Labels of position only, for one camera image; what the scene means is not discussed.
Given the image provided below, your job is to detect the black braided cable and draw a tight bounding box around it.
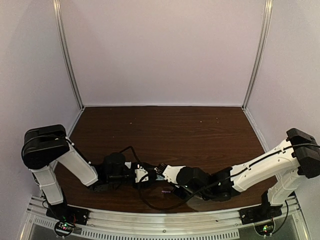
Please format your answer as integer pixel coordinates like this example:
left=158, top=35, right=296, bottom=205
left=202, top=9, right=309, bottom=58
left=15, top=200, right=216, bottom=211
left=118, top=146, right=141, bottom=166
left=137, top=179, right=226, bottom=210

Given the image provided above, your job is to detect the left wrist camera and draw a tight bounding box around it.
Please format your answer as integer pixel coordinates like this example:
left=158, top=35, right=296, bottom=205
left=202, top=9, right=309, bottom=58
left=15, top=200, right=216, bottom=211
left=134, top=167, right=149, bottom=183

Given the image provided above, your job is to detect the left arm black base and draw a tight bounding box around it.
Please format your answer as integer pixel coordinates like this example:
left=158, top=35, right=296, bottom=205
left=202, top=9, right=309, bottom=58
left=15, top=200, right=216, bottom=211
left=45, top=203, right=90, bottom=226

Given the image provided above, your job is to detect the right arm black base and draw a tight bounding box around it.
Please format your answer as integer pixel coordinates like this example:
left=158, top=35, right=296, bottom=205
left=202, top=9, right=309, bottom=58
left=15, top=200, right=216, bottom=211
left=238, top=191, right=283, bottom=225

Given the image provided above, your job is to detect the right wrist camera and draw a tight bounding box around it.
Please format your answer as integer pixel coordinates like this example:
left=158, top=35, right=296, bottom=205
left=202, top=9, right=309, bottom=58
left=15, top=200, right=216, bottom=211
left=155, top=163, right=186, bottom=188

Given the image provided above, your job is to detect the right black braided cable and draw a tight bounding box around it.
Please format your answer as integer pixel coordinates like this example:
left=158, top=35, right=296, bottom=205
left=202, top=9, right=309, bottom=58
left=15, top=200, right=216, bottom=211
left=137, top=179, right=226, bottom=210

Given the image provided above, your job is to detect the aluminium corner post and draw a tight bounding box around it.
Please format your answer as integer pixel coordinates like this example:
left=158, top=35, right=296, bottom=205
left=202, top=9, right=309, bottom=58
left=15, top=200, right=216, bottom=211
left=52, top=0, right=84, bottom=110
left=242, top=0, right=273, bottom=111

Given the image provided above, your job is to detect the white remote control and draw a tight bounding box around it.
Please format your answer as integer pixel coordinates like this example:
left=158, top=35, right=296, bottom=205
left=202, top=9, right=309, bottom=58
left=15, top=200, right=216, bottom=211
left=155, top=174, right=165, bottom=181

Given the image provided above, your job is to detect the left aluminium corner post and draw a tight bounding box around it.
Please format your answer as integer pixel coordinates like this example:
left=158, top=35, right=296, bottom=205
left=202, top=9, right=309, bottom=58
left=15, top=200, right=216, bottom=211
left=52, top=0, right=84, bottom=110

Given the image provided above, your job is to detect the left black braided cable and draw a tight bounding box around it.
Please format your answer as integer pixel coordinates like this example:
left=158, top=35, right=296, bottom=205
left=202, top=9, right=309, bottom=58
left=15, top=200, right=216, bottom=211
left=118, top=146, right=141, bottom=166

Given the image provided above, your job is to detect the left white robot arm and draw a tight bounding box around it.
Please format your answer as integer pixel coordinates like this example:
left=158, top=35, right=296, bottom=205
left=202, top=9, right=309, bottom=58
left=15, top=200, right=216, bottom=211
left=21, top=124, right=157, bottom=206

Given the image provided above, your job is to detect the right aluminium corner post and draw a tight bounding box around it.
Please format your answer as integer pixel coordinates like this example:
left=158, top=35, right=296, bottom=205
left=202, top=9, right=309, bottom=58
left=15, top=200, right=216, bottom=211
left=242, top=0, right=273, bottom=111

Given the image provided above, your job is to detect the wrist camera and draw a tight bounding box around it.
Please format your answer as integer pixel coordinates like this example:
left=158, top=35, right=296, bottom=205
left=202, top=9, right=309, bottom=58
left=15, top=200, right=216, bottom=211
left=134, top=167, right=149, bottom=183
left=155, top=163, right=186, bottom=188

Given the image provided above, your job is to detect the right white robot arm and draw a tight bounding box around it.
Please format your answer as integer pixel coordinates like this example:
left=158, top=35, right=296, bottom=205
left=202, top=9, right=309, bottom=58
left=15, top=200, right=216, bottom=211
left=165, top=128, right=320, bottom=207

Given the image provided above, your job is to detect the front aluminium rail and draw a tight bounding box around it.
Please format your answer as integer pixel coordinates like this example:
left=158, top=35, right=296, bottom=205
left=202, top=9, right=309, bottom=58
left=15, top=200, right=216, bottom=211
left=17, top=196, right=311, bottom=240

